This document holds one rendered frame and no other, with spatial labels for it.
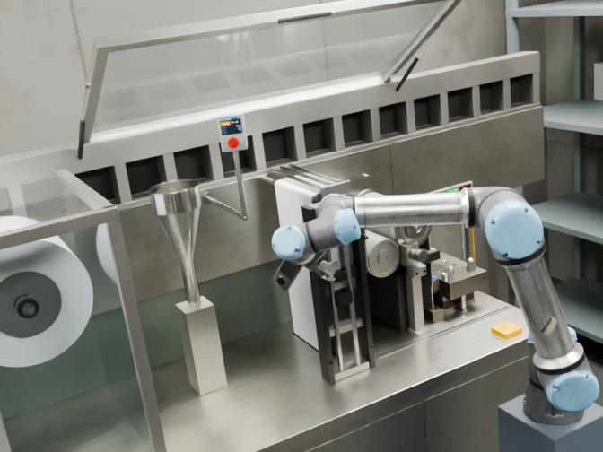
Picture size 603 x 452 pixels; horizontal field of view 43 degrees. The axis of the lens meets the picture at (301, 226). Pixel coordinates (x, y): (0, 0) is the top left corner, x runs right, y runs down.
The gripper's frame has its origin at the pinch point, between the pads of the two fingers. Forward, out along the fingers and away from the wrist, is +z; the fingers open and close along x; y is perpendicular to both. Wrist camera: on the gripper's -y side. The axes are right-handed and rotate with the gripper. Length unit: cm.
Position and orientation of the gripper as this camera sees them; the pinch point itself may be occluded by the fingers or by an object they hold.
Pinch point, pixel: (311, 264)
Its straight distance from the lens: 202.4
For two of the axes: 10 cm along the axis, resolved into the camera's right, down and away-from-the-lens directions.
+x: -7.5, -6.1, 2.5
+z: 2.1, 1.4, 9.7
